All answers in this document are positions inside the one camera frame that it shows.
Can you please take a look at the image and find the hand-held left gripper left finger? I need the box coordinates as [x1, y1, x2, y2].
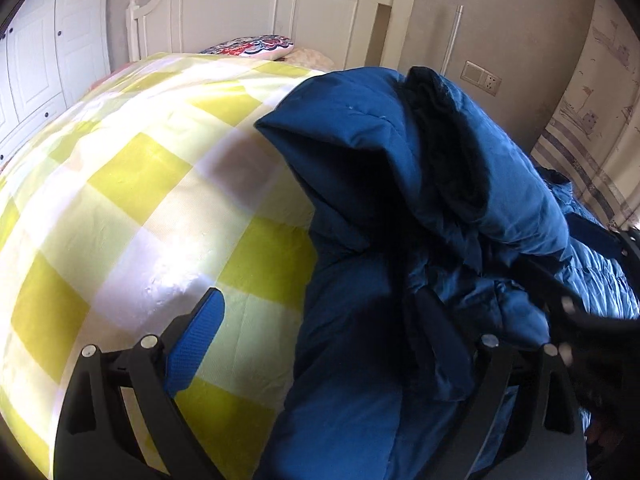
[52, 287, 225, 480]

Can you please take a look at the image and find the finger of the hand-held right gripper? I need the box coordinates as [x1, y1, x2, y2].
[607, 227, 640, 262]
[520, 254, 640, 326]

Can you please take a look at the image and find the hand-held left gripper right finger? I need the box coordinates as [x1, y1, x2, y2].
[417, 292, 587, 480]

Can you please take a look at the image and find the blue padded jacket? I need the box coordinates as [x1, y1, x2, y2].
[252, 65, 640, 480]

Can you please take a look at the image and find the printed curtain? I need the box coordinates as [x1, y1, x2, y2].
[530, 0, 640, 231]

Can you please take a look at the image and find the yellow checked quilt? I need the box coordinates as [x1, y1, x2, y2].
[0, 52, 331, 480]

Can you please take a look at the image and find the white pole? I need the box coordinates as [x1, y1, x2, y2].
[442, 5, 466, 78]

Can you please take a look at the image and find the colourful patterned pillow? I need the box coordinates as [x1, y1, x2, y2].
[200, 35, 296, 60]

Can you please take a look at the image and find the white wardrobe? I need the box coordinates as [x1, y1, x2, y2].
[0, 0, 112, 171]

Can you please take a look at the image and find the white wooden headboard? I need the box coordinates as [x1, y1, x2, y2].
[125, 0, 418, 73]

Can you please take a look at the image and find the wall socket panel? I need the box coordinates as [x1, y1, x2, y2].
[460, 60, 503, 97]

